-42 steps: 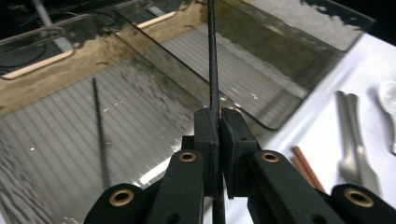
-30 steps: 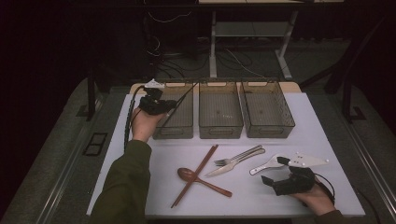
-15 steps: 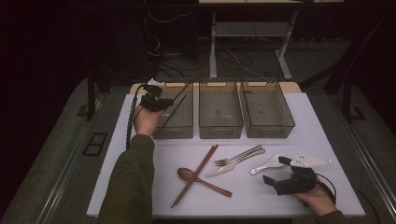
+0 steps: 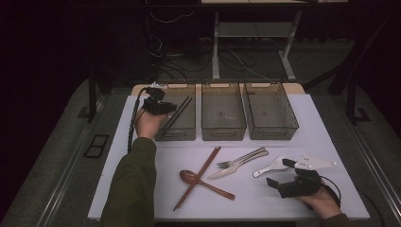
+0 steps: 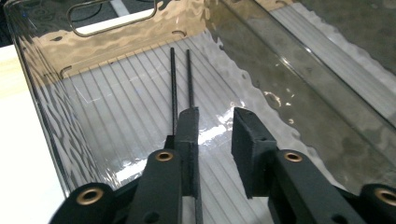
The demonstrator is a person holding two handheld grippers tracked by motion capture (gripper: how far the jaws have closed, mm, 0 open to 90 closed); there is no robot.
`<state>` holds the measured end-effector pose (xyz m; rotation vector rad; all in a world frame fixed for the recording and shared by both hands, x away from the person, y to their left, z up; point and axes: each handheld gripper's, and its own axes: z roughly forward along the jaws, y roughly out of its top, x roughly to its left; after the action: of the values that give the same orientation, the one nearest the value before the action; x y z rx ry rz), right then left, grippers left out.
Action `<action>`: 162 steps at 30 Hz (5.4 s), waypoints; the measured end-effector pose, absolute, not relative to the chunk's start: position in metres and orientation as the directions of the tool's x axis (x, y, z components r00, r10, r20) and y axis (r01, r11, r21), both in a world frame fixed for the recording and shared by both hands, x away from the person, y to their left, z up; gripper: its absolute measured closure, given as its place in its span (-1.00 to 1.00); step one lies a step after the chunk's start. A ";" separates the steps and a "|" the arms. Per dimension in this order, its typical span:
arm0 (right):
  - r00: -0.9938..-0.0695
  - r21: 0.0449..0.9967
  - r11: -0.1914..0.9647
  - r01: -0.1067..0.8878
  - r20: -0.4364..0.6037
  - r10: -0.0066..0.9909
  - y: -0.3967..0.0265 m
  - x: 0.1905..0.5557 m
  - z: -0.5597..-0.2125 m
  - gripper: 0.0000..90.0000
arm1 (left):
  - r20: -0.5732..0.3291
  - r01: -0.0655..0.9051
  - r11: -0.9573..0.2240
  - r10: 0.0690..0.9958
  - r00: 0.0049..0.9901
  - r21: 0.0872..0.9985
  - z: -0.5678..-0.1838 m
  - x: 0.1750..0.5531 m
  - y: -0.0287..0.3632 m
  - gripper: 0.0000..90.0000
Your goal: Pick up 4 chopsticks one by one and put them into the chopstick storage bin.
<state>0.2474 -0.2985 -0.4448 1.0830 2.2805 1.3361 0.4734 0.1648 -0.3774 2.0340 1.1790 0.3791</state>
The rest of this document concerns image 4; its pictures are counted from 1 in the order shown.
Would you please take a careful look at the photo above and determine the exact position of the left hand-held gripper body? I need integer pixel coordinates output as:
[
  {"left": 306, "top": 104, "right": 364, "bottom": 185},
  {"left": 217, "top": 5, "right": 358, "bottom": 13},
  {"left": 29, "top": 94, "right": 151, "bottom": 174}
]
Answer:
[{"left": 141, "top": 81, "right": 168, "bottom": 116}]

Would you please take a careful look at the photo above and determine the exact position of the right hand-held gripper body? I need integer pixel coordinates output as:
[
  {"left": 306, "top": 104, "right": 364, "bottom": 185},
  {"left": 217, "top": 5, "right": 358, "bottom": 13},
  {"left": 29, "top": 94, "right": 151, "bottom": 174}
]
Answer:
[{"left": 277, "top": 153, "right": 337, "bottom": 199}]

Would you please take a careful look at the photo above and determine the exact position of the white ceramic spoon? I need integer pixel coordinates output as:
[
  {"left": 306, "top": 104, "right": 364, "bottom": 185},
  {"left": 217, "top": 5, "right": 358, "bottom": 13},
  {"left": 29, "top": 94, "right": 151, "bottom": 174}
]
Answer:
[{"left": 252, "top": 155, "right": 289, "bottom": 179}]

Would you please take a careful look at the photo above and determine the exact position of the grey transparent plastic bin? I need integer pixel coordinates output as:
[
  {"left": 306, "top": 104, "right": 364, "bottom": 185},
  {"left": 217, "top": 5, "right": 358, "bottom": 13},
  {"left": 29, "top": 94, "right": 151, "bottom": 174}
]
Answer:
[
  {"left": 149, "top": 82, "right": 197, "bottom": 142},
  {"left": 200, "top": 82, "right": 248, "bottom": 142},
  {"left": 242, "top": 81, "right": 300, "bottom": 141}
]

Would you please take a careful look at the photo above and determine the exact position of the metal table knife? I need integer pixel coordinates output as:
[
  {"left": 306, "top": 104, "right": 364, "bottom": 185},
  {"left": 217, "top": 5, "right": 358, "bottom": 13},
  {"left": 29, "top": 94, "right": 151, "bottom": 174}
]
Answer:
[{"left": 207, "top": 149, "right": 270, "bottom": 181}]

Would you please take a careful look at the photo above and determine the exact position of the metal fork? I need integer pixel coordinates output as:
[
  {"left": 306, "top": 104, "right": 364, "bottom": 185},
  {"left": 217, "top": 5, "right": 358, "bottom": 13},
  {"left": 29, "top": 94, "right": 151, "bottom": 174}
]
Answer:
[{"left": 217, "top": 147, "right": 267, "bottom": 169}]

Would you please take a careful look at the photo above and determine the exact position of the brown wooden spoon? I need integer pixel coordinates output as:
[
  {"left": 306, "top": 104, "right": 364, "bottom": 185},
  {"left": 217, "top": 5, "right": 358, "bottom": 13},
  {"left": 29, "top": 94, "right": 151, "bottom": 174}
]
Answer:
[{"left": 179, "top": 169, "right": 236, "bottom": 201}]

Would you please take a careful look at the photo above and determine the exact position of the brown wooden chopstick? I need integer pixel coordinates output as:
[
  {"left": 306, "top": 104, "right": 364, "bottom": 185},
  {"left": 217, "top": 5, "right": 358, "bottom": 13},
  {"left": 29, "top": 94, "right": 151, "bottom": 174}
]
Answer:
[
  {"left": 172, "top": 146, "right": 219, "bottom": 211},
  {"left": 174, "top": 147, "right": 222, "bottom": 212}
]

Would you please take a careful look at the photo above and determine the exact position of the person's left hand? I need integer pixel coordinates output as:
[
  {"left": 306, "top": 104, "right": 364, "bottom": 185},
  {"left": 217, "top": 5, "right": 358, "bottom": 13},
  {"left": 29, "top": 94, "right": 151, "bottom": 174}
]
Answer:
[{"left": 134, "top": 108, "right": 168, "bottom": 141}]

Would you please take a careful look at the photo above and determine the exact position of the white table mat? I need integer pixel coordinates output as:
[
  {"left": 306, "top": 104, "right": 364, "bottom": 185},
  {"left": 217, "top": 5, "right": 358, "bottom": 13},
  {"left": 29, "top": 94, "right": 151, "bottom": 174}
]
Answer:
[{"left": 87, "top": 94, "right": 371, "bottom": 220}]

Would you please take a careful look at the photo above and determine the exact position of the black metal stand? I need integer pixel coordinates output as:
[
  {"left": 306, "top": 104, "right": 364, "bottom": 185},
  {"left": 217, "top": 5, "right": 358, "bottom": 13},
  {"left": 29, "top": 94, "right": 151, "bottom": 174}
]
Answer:
[
  {"left": 302, "top": 12, "right": 401, "bottom": 126},
  {"left": 77, "top": 67, "right": 107, "bottom": 123}
]

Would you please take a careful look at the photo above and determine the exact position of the left hand-held gripper black cable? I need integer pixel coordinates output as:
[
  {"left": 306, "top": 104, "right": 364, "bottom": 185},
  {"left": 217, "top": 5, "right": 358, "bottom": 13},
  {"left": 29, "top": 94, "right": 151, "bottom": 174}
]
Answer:
[{"left": 127, "top": 87, "right": 149, "bottom": 153}]

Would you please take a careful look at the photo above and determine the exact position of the hand-held gripper black cable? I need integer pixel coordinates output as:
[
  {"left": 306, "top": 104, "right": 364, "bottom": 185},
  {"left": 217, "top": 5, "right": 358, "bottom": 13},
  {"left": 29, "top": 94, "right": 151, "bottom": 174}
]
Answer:
[
  {"left": 320, "top": 174, "right": 343, "bottom": 207},
  {"left": 127, "top": 87, "right": 149, "bottom": 153}
]

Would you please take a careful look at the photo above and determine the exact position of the right hand-held gripper black cable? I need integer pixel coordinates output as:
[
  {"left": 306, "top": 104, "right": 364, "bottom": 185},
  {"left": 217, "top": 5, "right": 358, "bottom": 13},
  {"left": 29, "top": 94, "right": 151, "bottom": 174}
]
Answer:
[{"left": 320, "top": 174, "right": 343, "bottom": 207}]

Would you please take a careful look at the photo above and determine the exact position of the tangle of floor cables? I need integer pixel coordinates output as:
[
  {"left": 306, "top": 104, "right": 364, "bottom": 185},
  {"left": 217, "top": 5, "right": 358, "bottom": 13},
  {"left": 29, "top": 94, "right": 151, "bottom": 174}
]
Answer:
[{"left": 148, "top": 10, "right": 269, "bottom": 81}]

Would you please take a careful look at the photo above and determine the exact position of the white metal frame desk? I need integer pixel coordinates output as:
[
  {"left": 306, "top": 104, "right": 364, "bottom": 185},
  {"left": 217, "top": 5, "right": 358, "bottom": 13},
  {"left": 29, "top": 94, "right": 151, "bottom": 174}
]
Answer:
[{"left": 200, "top": 0, "right": 349, "bottom": 81}]

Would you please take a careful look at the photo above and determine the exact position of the metal floor rail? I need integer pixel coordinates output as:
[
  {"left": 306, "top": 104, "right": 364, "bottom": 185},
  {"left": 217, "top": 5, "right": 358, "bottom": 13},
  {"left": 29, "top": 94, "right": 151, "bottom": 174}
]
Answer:
[
  {"left": 36, "top": 126, "right": 91, "bottom": 227},
  {"left": 348, "top": 124, "right": 401, "bottom": 218}
]

